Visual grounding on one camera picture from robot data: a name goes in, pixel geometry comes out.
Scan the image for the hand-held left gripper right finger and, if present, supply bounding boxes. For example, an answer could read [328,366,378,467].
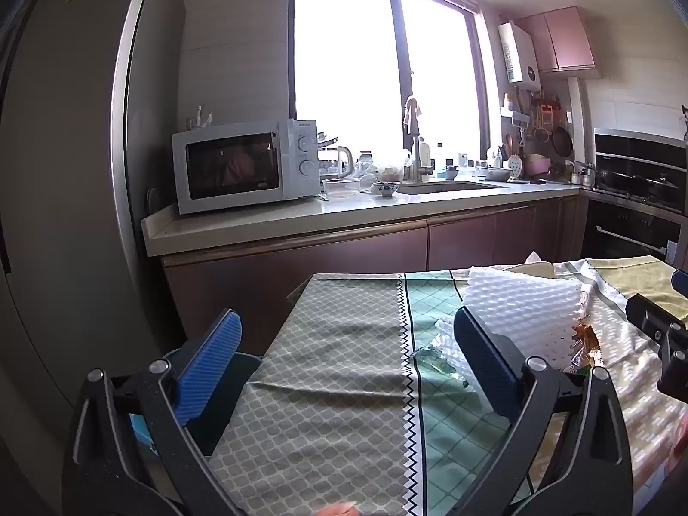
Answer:
[454,306,635,516]

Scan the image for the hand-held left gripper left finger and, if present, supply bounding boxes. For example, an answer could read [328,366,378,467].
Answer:
[61,309,243,516]

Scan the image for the blue plastic trash bin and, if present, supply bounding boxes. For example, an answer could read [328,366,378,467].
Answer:
[129,349,264,460]

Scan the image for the clear green plastic wrapper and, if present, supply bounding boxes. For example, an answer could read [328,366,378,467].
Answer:
[411,341,474,388]

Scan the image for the small white foam net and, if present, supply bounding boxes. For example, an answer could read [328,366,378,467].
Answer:
[433,317,464,353]

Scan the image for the white bubble wrap sheet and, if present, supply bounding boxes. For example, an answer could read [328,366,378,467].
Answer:
[461,266,599,372]

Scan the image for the yellow green cloth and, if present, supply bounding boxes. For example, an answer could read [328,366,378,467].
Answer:
[588,257,688,307]

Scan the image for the black built-in oven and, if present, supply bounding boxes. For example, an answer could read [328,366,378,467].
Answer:
[582,193,688,275]

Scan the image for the black pan with lid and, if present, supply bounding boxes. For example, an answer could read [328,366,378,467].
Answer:
[642,172,683,200]

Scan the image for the beige paper piece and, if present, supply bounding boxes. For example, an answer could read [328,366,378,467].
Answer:
[502,261,557,280]

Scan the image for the black wok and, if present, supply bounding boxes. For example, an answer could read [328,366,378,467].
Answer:
[591,169,632,194]

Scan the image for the patterned green grey tablecloth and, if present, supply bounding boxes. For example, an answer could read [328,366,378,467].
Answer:
[207,255,688,516]

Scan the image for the black range hood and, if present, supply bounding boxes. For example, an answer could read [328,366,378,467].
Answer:
[594,128,688,173]

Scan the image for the kitchen counter with brown cabinets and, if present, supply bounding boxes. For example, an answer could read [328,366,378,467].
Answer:
[141,180,589,358]

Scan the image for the steel kitchen sink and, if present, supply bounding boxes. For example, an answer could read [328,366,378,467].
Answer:
[398,180,509,195]

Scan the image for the hanging frying pan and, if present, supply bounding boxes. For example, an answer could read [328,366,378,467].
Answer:
[553,113,575,157]

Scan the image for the white vertical pipe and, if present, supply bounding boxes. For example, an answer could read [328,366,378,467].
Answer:
[567,76,587,173]

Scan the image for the white microwave oven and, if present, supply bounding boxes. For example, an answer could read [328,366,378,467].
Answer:
[172,118,323,216]

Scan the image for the steel sink faucet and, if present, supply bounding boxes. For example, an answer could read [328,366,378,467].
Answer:
[403,95,433,184]

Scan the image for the white plastic bag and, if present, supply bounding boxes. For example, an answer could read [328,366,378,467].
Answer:
[371,150,412,181]

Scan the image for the clear glass bowl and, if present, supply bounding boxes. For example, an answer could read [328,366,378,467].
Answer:
[321,176,363,199]

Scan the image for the grey refrigerator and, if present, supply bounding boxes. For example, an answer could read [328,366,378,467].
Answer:
[0,0,184,474]

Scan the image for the glass electric kettle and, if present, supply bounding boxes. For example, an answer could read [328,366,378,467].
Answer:
[322,146,356,179]

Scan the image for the white water heater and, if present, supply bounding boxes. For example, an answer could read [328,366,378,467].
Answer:
[499,21,543,87]

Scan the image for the large kitchen window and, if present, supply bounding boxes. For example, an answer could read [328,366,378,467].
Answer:
[289,0,490,173]

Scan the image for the white wall shelf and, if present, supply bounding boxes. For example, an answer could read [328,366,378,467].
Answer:
[501,94,530,126]

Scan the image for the pink wall cabinet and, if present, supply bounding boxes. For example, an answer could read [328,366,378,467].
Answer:
[516,6,600,73]

